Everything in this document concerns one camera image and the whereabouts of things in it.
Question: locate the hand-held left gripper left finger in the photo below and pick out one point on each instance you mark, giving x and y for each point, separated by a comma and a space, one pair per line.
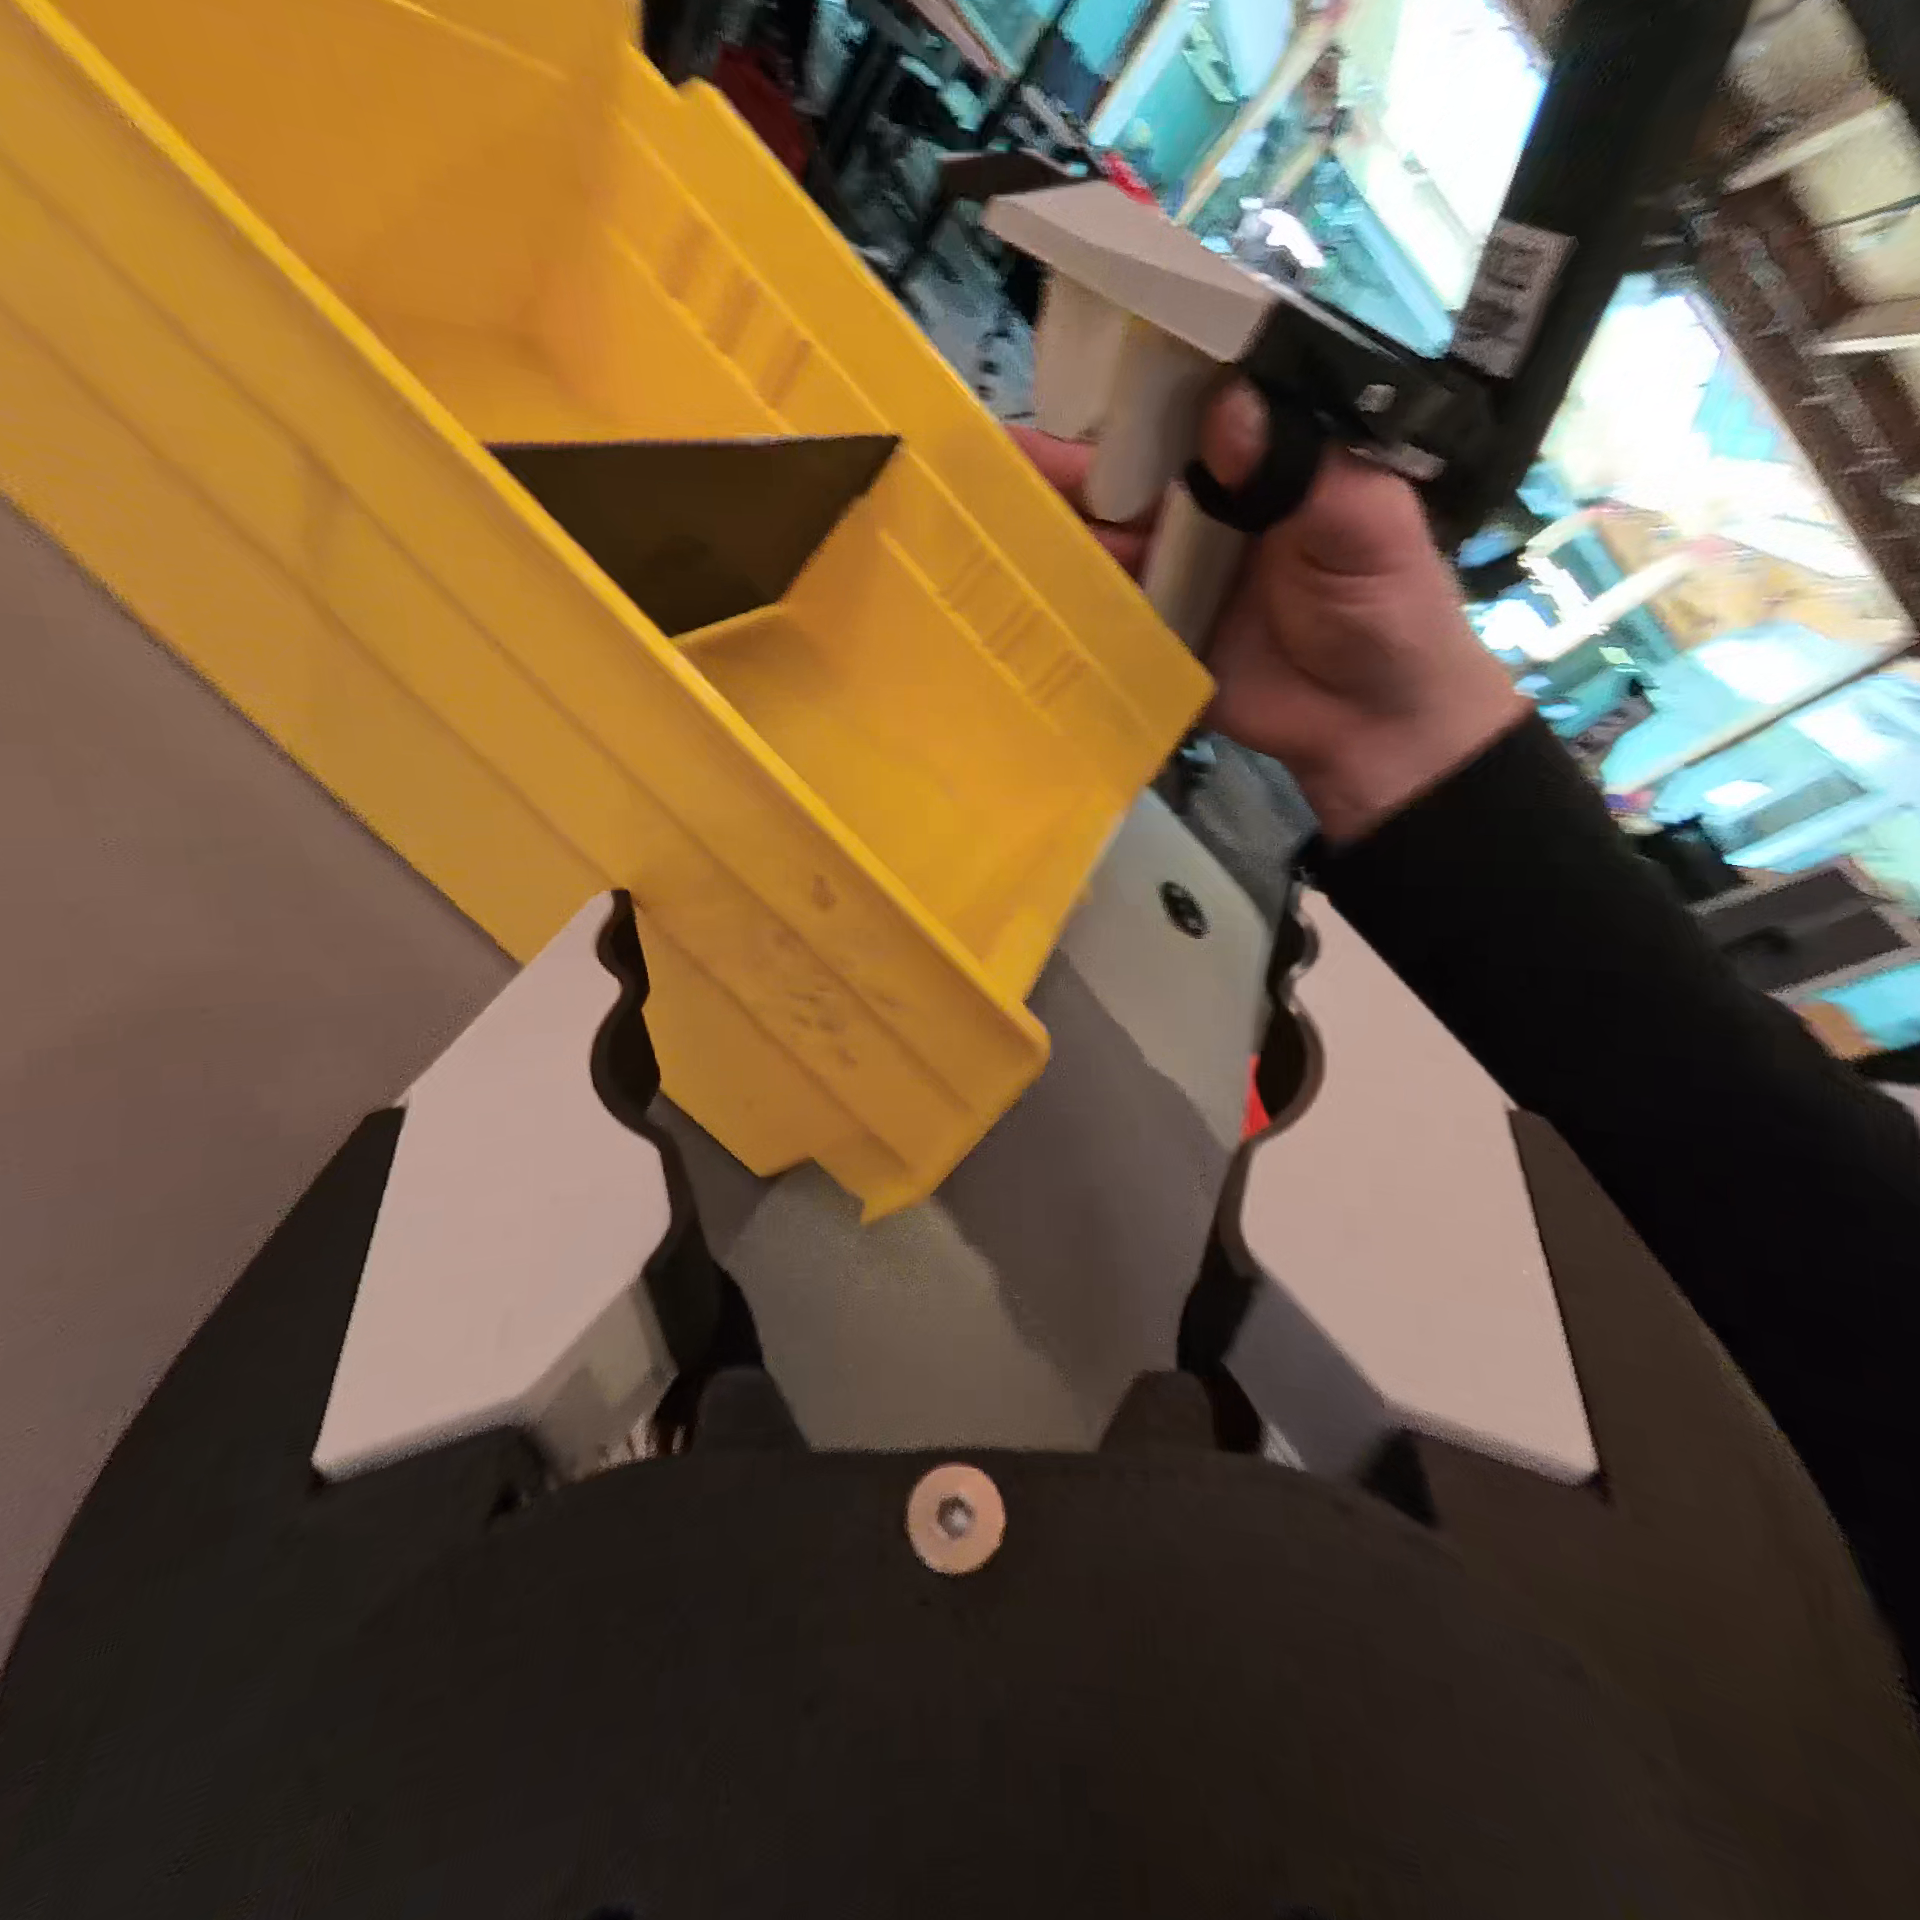
482, 1201

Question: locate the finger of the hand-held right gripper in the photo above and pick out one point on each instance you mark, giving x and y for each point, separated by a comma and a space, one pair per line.
1155, 276

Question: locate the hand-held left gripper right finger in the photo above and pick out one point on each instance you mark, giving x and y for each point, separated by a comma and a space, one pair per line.
1411, 1229

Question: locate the yellow plastic bin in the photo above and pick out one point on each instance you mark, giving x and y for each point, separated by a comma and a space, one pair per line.
376, 524

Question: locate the person's right hand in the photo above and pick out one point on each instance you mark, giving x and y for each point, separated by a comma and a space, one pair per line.
1349, 645

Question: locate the black round table screw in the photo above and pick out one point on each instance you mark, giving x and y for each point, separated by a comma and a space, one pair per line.
1186, 910

